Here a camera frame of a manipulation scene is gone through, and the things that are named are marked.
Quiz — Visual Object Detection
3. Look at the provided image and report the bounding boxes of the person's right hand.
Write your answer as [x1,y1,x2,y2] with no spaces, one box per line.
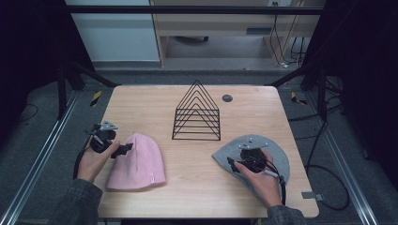
[234,148,283,210]

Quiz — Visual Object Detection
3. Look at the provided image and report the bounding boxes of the yellow-handled tool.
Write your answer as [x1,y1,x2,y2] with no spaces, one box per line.
[90,90,103,108]
[290,91,309,106]

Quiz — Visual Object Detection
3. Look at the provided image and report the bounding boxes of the hand-held gripper cable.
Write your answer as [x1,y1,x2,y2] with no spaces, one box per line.
[72,126,99,181]
[265,159,287,206]

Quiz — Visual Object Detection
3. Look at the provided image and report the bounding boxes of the black wire rack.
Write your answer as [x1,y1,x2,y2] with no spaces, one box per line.
[171,79,222,142]

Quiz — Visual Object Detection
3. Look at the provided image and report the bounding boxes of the person's left hand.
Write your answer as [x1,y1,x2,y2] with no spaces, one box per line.
[76,140,121,184]

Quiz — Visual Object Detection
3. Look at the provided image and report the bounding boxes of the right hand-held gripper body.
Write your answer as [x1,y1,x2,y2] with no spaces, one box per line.
[237,138,270,174]

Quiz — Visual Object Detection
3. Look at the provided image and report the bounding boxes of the pink beanie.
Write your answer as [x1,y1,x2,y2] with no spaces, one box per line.
[105,132,167,192]

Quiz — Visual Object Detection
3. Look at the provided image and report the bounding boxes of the black curtain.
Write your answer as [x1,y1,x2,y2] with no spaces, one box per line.
[301,0,398,191]
[0,0,95,148]

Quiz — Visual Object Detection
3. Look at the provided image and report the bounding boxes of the black floor cable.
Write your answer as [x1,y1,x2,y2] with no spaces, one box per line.
[287,102,351,211]

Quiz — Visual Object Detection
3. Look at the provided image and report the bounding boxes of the black frame strut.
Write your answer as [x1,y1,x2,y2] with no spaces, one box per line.
[266,60,329,122]
[56,59,122,120]

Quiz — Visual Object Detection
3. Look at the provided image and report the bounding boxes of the gray plug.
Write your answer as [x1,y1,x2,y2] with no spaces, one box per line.
[301,190,326,203]

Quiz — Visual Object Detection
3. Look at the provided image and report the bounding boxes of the aluminium floor rail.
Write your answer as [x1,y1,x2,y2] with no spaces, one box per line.
[0,90,81,225]
[303,90,380,225]

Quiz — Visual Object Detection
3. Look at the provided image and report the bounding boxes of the right hand-held gripper cable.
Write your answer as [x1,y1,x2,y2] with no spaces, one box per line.
[265,159,287,206]

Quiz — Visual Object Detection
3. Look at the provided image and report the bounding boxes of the yellow-handled tool left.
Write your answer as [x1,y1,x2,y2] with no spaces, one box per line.
[90,90,103,108]

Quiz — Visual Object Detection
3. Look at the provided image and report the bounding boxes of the gray beanie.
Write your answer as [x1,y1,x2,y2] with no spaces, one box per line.
[211,134,291,201]

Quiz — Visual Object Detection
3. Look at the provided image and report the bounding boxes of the light wooden desk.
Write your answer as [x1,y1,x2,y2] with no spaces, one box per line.
[149,0,327,68]

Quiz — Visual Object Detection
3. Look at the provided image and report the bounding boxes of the left hand-held gripper cable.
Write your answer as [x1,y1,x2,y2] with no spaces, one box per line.
[72,126,99,181]

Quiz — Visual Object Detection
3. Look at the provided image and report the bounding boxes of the black horizontal frame bar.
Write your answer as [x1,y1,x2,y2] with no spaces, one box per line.
[65,5,325,16]

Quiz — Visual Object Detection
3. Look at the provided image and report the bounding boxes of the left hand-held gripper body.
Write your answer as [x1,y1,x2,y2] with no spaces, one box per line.
[84,120,119,155]

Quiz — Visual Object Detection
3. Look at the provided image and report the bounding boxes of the white cabinet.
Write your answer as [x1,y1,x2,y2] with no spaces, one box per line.
[64,0,161,63]

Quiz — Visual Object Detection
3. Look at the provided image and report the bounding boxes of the hanging desk cables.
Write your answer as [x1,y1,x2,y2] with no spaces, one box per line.
[268,1,307,68]

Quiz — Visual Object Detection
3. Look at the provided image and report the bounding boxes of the yellow-handled tool right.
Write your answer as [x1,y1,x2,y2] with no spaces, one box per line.
[290,91,309,106]

